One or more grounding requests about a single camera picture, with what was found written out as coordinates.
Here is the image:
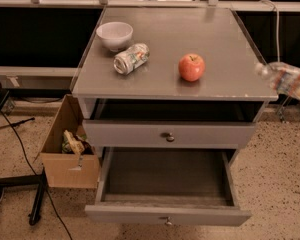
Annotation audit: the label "clear plastic water bottle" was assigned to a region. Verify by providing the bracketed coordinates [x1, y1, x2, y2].
[255, 62, 300, 100]

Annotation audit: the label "grey drawer cabinet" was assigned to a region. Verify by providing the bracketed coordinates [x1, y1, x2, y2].
[70, 5, 280, 152]

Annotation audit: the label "open grey middle drawer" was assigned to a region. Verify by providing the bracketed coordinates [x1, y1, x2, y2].
[85, 148, 251, 227]

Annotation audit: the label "grey top drawer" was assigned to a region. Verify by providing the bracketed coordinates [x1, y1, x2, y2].
[82, 120, 255, 149]

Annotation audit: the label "red apple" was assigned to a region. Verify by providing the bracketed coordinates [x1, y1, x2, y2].
[178, 53, 205, 82]

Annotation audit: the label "crushed aluminium can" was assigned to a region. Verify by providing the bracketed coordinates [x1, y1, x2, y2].
[113, 43, 150, 75]

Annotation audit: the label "white ceramic bowl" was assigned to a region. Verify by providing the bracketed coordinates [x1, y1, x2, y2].
[96, 22, 133, 52]

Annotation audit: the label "snack bags in box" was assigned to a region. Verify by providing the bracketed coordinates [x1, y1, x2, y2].
[61, 130, 93, 155]

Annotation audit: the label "cardboard box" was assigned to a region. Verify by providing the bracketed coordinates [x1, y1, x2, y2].
[39, 95, 100, 189]

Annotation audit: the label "black floor stand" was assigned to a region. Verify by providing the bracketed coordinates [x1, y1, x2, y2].
[0, 83, 47, 226]

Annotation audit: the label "white hanging cable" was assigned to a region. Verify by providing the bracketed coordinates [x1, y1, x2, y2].
[259, 0, 282, 63]

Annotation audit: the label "black floor cable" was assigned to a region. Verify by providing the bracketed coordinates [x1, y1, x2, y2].
[0, 101, 74, 240]

